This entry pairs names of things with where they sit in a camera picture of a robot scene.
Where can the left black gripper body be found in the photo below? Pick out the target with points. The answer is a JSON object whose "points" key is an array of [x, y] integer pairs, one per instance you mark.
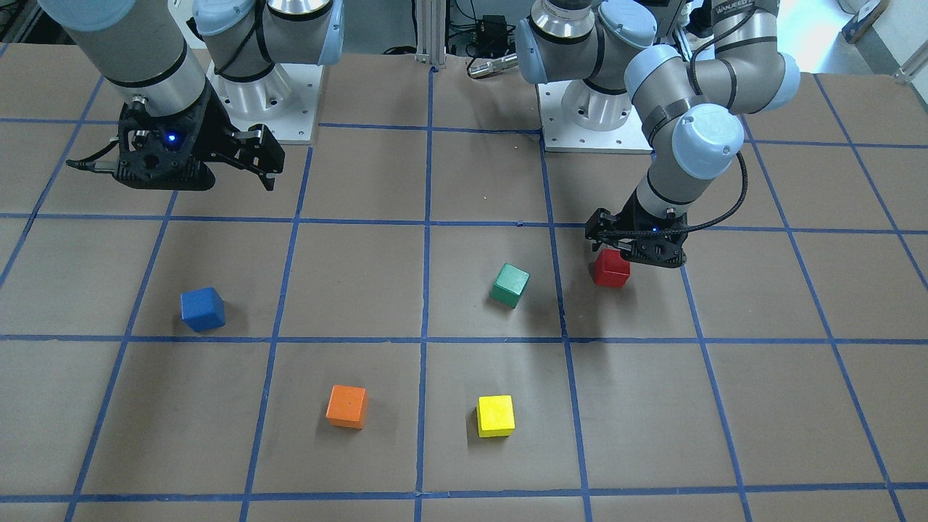
{"points": [[625, 215]]}

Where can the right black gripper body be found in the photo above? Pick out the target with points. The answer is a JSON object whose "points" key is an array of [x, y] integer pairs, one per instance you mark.
{"points": [[212, 127]]}

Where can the red wooden block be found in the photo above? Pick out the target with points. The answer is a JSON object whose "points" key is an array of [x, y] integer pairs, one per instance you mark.
{"points": [[611, 269]]}

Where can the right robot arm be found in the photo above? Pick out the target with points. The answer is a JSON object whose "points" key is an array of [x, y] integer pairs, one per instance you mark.
{"points": [[141, 51]]}

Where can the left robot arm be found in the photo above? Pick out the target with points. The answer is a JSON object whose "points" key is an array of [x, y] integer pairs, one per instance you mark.
{"points": [[689, 108]]}

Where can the green wooden block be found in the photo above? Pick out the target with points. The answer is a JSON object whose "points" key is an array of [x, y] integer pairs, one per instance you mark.
{"points": [[509, 285]]}

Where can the blue wooden block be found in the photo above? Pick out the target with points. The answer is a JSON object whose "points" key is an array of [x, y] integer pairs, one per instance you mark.
{"points": [[203, 309]]}

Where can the yellow wooden block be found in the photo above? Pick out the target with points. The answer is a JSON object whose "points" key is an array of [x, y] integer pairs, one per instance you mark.
{"points": [[495, 415]]}

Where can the orange wooden block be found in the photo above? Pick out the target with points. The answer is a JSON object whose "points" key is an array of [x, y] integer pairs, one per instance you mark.
{"points": [[347, 406]]}

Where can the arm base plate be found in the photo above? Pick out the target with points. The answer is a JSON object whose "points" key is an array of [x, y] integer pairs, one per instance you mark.
{"points": [[577, 118], [290, 109]]}

